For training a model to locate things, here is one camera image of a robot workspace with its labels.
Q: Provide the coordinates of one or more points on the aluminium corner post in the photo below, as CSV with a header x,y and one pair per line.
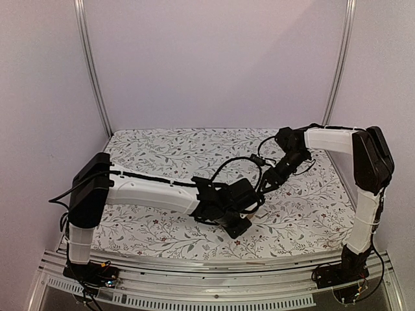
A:
x,y
341,60
82,25

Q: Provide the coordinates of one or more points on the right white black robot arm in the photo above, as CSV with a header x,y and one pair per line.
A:
x,y
372,169

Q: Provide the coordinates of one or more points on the left aluminium corner post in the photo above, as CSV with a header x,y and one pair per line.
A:
x,y
82,25

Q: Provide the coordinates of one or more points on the floral patterned table mat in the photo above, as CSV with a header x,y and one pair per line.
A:
x,y
310,213

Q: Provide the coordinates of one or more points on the aluminium front rail frame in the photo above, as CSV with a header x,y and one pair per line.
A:
x,y
150,283

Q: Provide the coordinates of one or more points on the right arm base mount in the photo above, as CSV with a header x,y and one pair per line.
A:
x,y
351,268

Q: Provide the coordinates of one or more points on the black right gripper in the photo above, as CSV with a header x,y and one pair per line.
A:
x,y
272,175

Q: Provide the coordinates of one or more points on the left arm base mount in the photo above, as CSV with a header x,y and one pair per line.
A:
x,y
93,274

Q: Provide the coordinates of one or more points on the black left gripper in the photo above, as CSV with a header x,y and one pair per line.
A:
x,y
235,232

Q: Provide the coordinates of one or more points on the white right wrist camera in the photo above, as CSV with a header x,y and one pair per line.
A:
x,y
262,161

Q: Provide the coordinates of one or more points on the right aluminium corner post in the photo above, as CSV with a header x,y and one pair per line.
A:
x,y
341,60

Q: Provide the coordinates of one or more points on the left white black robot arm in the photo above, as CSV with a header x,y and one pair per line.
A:
x,y
101,182

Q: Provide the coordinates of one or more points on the brown cardboard box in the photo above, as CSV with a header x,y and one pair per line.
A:
x,y
253,216

